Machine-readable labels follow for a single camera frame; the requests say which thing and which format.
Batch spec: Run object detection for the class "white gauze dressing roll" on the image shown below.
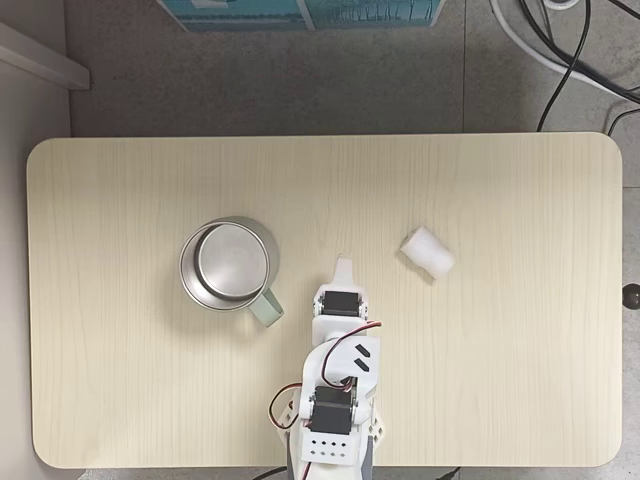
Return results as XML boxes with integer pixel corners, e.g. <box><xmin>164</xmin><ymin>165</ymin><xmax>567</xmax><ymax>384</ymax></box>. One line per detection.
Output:
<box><xmin>398</xmin><ymin>225</ymin><xmax>456</xmax><ymax>281</ymax></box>

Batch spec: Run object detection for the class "green steel mug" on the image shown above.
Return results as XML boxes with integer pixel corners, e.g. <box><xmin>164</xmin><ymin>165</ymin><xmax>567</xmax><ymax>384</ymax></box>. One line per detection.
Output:
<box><xmin>178</xmin><ymin>214</ymin><xmax>285</xmax><ymax>329</ymax></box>

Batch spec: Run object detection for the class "teal printed box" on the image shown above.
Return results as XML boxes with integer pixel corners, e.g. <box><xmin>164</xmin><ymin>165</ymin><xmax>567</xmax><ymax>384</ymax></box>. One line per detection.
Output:
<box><xmin>156</xmin><ymin>0</ymin><xmax>447</xmax><ymax>33</ymax></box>

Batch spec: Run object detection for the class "white shelf ledge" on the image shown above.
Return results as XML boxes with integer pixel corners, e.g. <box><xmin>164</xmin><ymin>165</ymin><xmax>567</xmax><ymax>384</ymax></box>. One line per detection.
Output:
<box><xmin>0</xmin><ymin>21</ymin><xmax>92</xmax><ymax>92</ymax></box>

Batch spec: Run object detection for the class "red black servo wire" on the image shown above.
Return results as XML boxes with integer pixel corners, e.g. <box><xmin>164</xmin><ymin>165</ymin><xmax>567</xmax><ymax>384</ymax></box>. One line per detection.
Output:
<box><xmin>268</xmin><ymin>319</ymin><xmax>384</xmax><ymax>431</ymax></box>

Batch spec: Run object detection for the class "thin black floor cable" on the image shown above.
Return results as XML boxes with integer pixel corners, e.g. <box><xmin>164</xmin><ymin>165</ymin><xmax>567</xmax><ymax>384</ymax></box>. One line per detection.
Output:
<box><xmin>536</xmin><ymin>0</ymin><xmax>592</xmax><ymax>133</ymax></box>

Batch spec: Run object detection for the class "white hose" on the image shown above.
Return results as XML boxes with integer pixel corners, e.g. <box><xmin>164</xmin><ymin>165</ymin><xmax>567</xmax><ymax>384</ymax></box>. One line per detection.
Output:
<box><xmin>488</xmin><ymin>0</ymin><xmax>640</xmax><ymax>107</ymax></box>

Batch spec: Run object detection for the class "long black floor cable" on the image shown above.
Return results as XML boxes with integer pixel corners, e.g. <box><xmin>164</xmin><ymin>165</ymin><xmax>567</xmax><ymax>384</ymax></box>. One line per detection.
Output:
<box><xmin>517</xmin><ymin>0</ymin><xmax>640</xmax><ymax>99</ymax></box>

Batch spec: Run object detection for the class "short black floor cable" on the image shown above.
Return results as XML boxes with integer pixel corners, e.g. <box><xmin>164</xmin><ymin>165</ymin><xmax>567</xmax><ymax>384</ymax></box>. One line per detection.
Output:
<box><xmin>607</xmin><ymin>106</ymin><xmax>640</xmax><ymax>137</ymax></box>

